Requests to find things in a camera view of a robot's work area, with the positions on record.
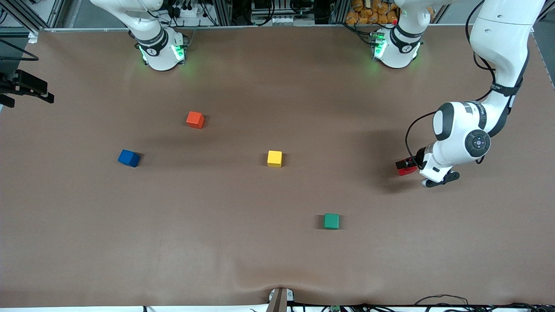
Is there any red wooden block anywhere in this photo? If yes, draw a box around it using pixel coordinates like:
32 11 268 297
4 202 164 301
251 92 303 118
397 159 418 176

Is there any blue wooden block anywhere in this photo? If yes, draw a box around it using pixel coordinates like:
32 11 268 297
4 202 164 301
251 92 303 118
118 149 141 168

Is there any orange wooden block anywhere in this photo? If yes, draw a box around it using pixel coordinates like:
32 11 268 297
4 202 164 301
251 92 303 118
186 111 205 130

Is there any orange snack bags pile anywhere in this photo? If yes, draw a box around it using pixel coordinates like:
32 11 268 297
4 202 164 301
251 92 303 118
346 0 399 25

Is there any white power strip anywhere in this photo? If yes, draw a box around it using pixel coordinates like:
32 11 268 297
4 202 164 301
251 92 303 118
171 4 200 18

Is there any black equipment with white terminals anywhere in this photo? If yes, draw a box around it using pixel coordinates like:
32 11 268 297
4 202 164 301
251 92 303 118
251 0 317 26

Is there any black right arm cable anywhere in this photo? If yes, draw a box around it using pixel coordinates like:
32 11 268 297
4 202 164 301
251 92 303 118
0 38 40 59

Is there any aluminium frame profile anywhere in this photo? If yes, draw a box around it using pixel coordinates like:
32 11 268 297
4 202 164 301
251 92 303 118
0 0 65 44
330 0 349 24
215 0 232 26

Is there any black cable bundle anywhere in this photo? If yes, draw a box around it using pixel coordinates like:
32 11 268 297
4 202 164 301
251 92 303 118
414 295 555 312

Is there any grey camera mount clamp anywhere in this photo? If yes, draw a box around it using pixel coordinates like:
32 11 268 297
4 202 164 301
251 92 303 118
269 287 294 312

